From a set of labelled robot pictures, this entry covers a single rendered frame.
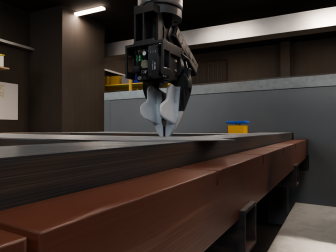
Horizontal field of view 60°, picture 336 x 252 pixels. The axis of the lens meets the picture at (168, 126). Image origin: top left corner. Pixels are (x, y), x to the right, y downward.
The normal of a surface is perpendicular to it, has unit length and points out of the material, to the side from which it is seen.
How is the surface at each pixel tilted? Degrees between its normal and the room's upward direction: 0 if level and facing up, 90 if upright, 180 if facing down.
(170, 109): 93
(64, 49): 90
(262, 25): 90
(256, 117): 90
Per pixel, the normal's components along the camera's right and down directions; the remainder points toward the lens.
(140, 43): -0.50, 0.00
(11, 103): 0.90, 0.00
